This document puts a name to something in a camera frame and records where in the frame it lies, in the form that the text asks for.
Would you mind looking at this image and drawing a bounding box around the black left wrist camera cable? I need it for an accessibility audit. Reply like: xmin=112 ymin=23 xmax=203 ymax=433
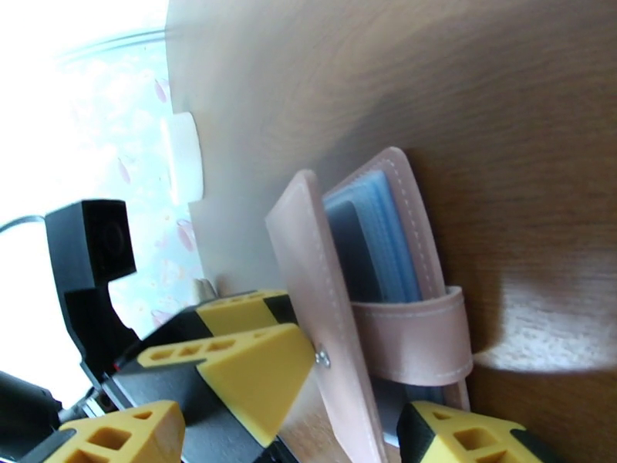
xmin=0 ymin=214 xmax=48 ymax=235

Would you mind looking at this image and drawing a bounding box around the white masking tape roll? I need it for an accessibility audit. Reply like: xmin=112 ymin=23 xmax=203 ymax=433
xmin=160 ymin=111 xmax=205 ymax=207

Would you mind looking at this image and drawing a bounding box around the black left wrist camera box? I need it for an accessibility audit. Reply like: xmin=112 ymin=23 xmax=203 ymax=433
xmin=44 ymin=199 xmax=142 ymax=380

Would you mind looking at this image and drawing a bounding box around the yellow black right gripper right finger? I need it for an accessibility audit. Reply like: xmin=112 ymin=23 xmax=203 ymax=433
xmin=395 ymin=400 xmax=551 ymax=463

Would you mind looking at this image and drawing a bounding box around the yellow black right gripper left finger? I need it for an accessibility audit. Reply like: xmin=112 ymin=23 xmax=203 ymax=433
xmin=18 ymin=400 xmax=187 ymax=463

